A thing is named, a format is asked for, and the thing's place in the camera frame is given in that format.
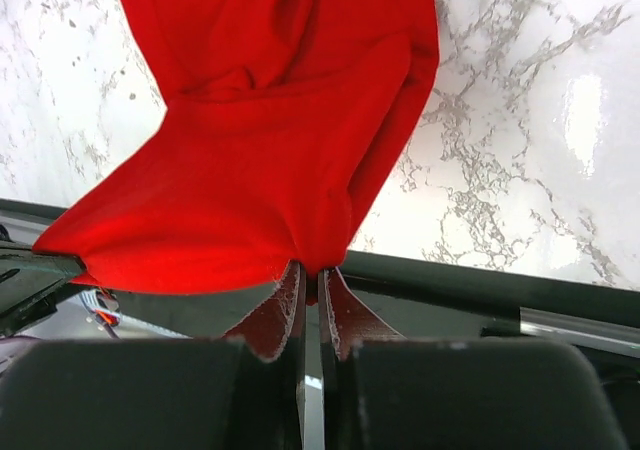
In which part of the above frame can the red t shirt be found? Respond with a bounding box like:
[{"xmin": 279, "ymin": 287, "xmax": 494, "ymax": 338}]
[{"xmin": 34, "ymin": 0, "xmax": 439, "ymax": 295}]

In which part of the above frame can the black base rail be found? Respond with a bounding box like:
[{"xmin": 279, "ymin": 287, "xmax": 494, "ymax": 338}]
[{"xmin": 0, "ymin": 197, "xmax": 640, "ymax": 366}]

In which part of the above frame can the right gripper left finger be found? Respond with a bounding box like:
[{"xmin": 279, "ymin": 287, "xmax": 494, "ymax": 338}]
[{"xmin": 1, "ymin": 263, "xmax": 306, "ymax": 449}]

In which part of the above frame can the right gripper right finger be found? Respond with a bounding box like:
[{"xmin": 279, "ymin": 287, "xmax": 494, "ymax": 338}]
[{"xmin": 318, "ymin": 269, "xmax": 627, "ymax": 449}]

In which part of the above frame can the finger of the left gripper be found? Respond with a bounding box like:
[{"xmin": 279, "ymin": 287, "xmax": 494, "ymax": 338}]
[{"xmin": 1, "ymin": 241, "xmax": 85, "ymax": 335}]

